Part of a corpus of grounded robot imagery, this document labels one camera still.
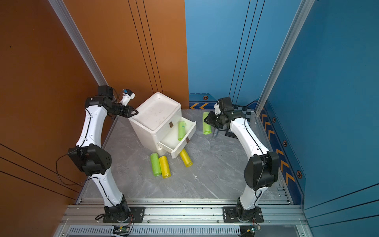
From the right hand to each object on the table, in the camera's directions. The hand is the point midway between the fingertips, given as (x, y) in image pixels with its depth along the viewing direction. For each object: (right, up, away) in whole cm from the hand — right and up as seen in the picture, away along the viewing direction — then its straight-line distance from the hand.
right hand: (206, 121), depth 86 cm
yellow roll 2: (-24, -29, -1) cm, 38 cm away
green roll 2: (-31, -26, +3) cm, 41 cm away
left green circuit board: (-42, -54, -14) cm, 70 cm away
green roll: (0, -4, -4) cm, 6 cm away
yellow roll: (-12, -23, +4) cm, 26 cm away
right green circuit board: (+21, -52, -16) cm, 58 cm away
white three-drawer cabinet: (-26, -3, -6) cm, 27 cm away
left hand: (-42, +7, 0) cm, 42 cm away
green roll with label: (-15, -6, +8) cm, 18 cm away
